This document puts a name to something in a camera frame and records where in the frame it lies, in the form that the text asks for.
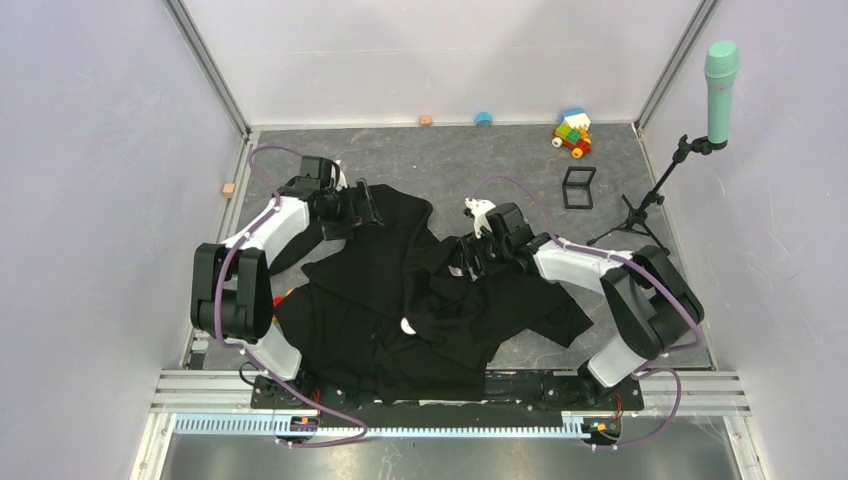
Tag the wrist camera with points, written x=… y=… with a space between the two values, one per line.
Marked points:
x=338 y=178
x=477 y=210

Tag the blue cap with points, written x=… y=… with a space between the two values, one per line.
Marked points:
x=483 y=119

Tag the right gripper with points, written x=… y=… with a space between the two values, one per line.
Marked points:
x=471 y=246

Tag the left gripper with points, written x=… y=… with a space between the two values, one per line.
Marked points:
x=355 y=216

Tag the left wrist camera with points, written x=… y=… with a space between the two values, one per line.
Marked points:
x=338 y=178

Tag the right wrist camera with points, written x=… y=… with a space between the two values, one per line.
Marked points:
x=477 y=210

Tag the round silver brooch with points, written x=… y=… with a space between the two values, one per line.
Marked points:
x=406 y=327

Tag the black tripod microphone stand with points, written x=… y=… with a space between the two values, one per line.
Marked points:
x=635 y=221

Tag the black shirt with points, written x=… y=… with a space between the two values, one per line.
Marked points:
x=345 y=320

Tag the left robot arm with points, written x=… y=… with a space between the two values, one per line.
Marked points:
x=231 y=292

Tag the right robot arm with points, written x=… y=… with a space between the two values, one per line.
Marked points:
x=652 y=305

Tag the black brooch display box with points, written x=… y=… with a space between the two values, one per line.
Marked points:
x=577 y=187

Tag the colourful toy block car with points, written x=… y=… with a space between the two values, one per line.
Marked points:
x=572 y=132

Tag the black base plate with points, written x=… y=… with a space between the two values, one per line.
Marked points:
x=512 y=398

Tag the white toothed rail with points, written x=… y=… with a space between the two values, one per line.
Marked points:
x=288 y=426

